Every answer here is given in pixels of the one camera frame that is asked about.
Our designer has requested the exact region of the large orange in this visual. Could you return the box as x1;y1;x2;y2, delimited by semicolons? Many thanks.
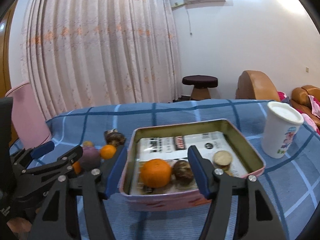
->
72;161;82;174

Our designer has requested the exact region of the purple round fruit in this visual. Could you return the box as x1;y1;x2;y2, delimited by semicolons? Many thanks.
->
79;146;100;171

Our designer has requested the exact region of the small yellow-green fruit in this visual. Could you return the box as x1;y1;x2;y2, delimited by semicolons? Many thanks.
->
82;141;94;147

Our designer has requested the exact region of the small orange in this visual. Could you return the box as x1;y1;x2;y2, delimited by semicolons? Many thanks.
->
100;144;117;160

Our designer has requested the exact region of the person's hand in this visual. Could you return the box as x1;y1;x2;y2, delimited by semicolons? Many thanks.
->
7;217;32;234

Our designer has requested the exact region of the pink cylindrical bin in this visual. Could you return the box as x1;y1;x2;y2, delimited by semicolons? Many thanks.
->
5;81;52;149

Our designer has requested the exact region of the blue plaid tablecloth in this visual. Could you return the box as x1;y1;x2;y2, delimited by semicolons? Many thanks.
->
9;99;320;240

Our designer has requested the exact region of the wooden door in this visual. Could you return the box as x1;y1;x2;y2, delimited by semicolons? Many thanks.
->
0;9;13;98

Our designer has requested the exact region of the cut sugarcane piece in tin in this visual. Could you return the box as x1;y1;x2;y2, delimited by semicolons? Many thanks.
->
213;151;233;171

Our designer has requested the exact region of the orange in tin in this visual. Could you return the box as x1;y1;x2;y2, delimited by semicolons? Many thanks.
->
139;159;171;189

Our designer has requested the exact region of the pink rectangular tin box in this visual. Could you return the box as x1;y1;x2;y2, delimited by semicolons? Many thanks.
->
119;119;265;212

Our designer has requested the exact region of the dark brown chestnut in tin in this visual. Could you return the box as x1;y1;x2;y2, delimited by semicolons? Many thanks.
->
172;160;194;185

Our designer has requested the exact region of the white printed paper cup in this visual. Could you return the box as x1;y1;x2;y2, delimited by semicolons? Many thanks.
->
261;101;304;159

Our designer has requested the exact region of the printed paper liner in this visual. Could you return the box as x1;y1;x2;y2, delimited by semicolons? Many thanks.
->
130;132;248;196

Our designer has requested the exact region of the brown leather sofa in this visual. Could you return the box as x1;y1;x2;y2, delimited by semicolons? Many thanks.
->
291;85;320;128

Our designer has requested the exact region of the pink floral curtain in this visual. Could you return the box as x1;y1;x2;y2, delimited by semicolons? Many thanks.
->
21;0;182;119

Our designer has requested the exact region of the pink floral cloth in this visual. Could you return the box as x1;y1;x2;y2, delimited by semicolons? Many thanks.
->
277;90;320;133

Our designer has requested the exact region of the brown leather armchair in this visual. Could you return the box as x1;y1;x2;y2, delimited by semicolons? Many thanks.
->
235;70;280;101

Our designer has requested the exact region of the dark round stool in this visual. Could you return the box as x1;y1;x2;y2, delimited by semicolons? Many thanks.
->
182;75;218;101

